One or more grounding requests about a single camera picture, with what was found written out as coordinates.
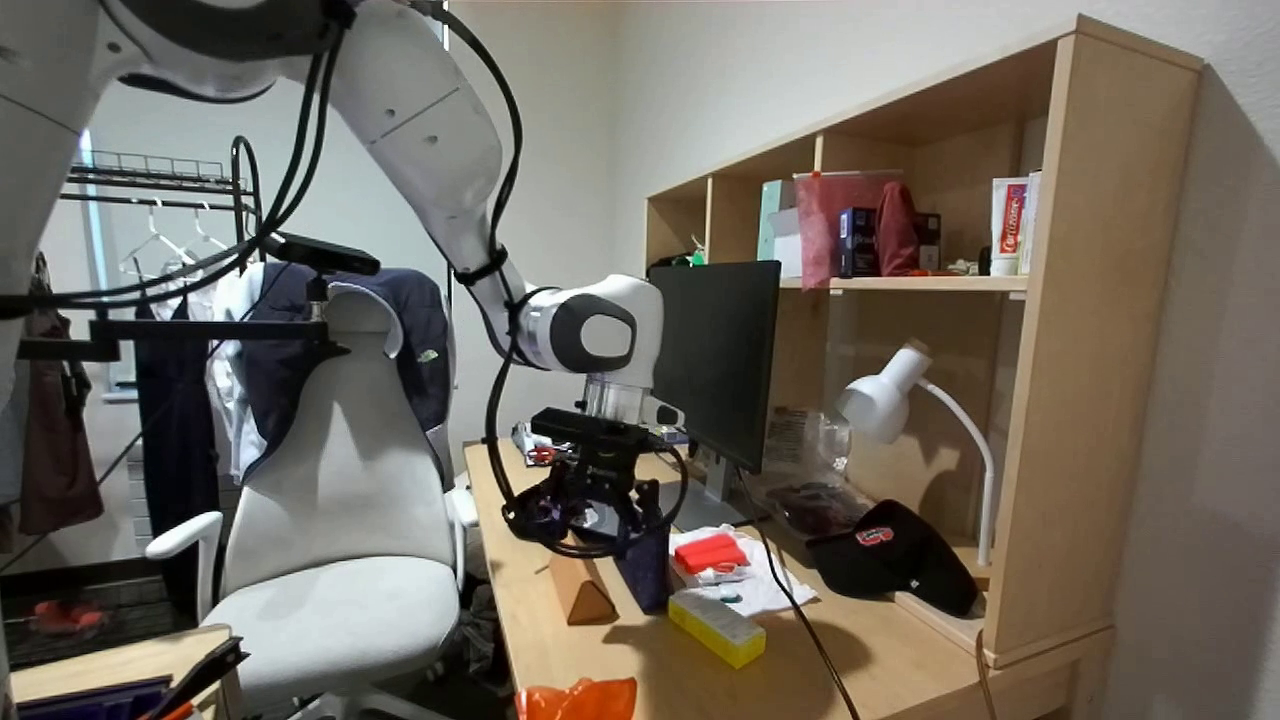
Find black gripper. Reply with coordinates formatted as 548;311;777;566
512;410;687;560

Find brown cardboard case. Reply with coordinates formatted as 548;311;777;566
553;560;614;623

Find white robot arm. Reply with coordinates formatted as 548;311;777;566
0;0;674;560

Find navy dotted pouch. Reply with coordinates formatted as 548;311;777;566
614;510;667;618

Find white papers with red card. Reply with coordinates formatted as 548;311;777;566
667;523;816;618

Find yellow sticky note box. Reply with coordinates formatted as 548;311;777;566
667;593;768;670

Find orange plastic bag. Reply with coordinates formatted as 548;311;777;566
520;681;637;720

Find black computer monitor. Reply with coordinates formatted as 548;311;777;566
648;262;781;471

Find white office chair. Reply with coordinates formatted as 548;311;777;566
143;283;465;720

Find black cap with red patch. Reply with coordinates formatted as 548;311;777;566
809;501;978;618

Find white desk lamp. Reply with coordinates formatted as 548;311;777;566
884;335;999;571

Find wooden shelf unit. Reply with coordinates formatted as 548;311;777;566
644;15;1199;720

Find clothes rack with hangers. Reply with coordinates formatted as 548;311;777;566
51;134;271;405

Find white red box on shelf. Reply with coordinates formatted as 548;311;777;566
992;174;1040;277

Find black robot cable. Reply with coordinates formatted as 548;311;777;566
235;0;563;535

